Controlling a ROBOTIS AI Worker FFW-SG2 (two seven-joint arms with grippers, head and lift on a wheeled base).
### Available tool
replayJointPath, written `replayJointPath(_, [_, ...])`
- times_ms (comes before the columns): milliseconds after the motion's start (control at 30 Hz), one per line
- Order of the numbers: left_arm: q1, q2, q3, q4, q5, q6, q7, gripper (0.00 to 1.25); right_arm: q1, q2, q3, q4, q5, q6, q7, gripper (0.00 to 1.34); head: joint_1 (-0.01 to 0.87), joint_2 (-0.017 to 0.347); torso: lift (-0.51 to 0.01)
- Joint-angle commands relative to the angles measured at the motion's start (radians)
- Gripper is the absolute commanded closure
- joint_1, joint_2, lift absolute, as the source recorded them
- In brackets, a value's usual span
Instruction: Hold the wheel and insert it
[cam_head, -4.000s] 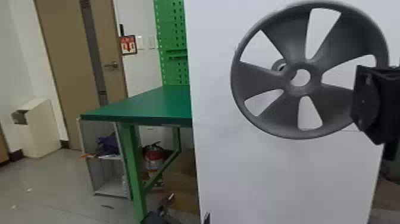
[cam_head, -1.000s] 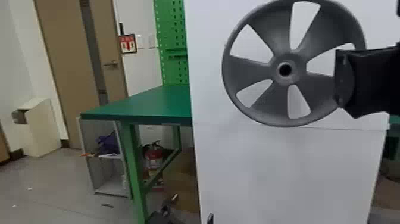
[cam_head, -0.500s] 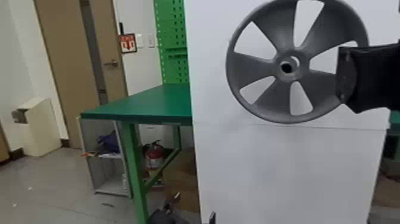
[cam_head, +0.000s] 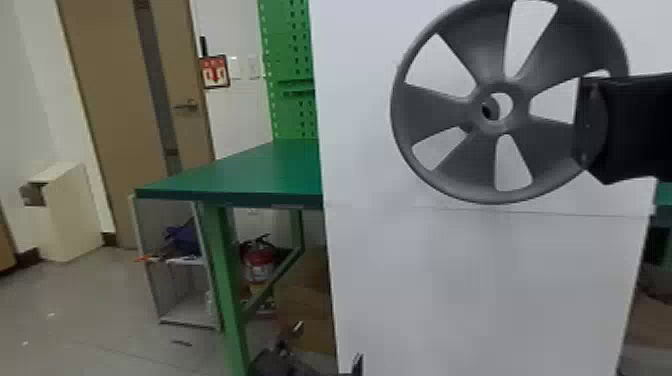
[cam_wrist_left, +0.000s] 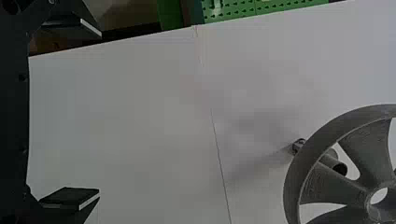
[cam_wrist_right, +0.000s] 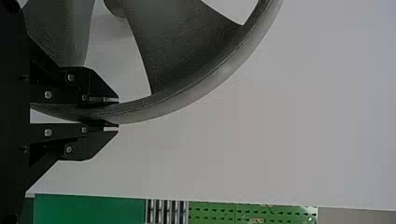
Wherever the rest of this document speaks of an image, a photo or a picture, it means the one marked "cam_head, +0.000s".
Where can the white box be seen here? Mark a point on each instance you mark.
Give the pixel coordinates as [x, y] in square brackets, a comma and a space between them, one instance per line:
[68, 215]

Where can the white panel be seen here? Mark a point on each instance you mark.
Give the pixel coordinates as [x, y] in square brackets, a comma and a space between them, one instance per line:
[472, 288]

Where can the cardboard box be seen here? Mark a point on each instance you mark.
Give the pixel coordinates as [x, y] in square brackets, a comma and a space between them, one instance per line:
[310, 304]

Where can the grey shelf cabinet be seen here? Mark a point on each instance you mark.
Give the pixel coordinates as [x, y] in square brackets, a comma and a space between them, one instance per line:
[176, 294]

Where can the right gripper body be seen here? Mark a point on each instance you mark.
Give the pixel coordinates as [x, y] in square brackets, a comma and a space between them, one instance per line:
[638, 128]

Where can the grey wheel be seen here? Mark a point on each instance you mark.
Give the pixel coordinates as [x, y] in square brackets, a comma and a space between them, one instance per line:
[475, 50]

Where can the red fire extinguisher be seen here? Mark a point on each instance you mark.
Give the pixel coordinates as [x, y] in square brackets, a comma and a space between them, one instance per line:
[258, 262]

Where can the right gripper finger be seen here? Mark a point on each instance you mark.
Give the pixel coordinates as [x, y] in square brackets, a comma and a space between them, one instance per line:
[589, 123]

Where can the red wall sign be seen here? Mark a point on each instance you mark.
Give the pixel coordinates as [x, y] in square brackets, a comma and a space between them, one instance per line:
[214, 71]

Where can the brown door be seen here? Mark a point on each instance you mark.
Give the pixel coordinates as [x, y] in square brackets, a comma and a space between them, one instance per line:
[113, 105]

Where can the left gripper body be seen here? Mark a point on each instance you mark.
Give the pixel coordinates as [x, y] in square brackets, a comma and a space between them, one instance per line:
[283, 366]

